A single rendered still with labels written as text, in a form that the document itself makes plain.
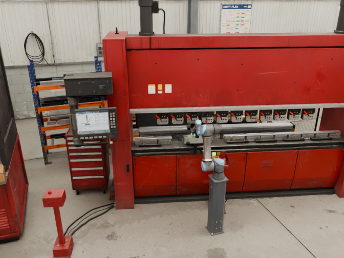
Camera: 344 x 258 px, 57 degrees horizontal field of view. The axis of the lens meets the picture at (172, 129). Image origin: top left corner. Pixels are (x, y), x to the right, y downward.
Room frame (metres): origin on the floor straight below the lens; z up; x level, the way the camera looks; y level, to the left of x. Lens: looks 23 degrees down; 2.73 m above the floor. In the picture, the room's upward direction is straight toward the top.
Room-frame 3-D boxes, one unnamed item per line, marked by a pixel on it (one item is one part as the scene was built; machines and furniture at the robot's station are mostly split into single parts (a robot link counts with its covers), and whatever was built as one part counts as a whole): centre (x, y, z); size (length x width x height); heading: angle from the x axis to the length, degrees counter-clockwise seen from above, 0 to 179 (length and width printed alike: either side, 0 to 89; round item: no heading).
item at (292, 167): (3.97, -0.95, 0.42); 3.00 x 0.21 x 0.83; 95
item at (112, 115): (3.32, 0.85, 1.42); 0.45 x 0.12 x 0.36; 100
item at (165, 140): (3.91, 0.25, 0.92); 0.50 x 0.06 x 0.10; 95
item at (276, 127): (4.30, -0.67, 0.93); 2.30 x 0.14 x 0.10; 95
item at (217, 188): (3.21, -0.54, 0.39); 0.18 x 0.18 x 0.77; 19
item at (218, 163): (3.21, -0.54, 0.94); 0.13 x 0.12 x 0.14; 99
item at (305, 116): (4.09, -1.87, 1.26); 0.15 x 0.09 x 0.17; 95
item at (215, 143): (3.97, -0.95, 0.85); 3.00 x 0.21 x 0.04; 95
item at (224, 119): (3.99, -0.67, 1.26); 0.15 x 0.09 x 0.17; 95
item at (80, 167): (4.18, 1.23, 0.50); 0.50 x 0.50 x 1.00; 5
